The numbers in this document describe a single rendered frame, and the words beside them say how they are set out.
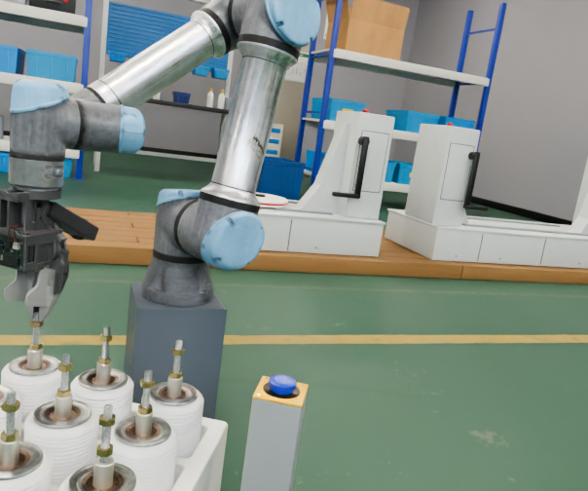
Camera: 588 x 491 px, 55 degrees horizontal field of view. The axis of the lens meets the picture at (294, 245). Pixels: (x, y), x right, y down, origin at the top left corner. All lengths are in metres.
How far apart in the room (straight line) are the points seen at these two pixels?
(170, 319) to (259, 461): 0.41
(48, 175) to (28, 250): 0.11
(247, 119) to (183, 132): 7.99
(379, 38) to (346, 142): 3.04
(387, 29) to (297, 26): 4.96
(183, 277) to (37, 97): 0.47
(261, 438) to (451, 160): 2.55
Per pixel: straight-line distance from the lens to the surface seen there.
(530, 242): 3.58
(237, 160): 1.05
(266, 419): 0.83
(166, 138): 9.01
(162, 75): 1.10
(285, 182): 5.21
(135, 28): 6.58
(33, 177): 0.90
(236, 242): 1.04
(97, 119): 0.92
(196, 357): 1.21
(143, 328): 1.17
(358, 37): 5.85
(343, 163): 3.02
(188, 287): 1.18
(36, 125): 0.89
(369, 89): 9.98
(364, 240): 2.96
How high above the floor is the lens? 0.68
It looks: 12 degrees down
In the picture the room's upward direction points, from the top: 8 degrees clockwise
